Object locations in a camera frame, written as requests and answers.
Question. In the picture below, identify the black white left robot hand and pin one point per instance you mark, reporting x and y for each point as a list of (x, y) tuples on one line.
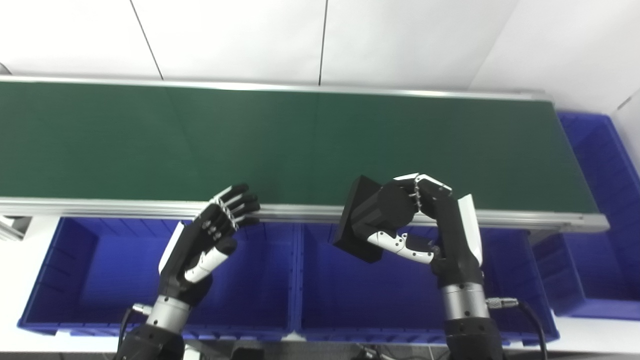
[(200, 245)]

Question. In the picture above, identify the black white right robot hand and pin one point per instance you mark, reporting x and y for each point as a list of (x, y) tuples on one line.
[(457, 235)]

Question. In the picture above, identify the black cylinder block part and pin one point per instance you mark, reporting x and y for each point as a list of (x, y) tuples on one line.
[(372, 210)]

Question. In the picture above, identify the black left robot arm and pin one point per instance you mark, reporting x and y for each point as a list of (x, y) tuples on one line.
[(160, 325)]

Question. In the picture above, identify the blue plastic bin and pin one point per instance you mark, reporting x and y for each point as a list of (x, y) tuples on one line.
[(110, 280), (600, 200), (360, 300)]

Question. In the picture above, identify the aluminium conveyor leg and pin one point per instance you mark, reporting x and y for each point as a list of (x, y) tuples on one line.
[(12, 227)]

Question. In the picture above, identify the grey conveyor end housing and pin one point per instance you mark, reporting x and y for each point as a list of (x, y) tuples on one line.
[(3, 69)]

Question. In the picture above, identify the green conveyor belt aluminium frame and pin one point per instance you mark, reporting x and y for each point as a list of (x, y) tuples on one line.
[(280, 145)]

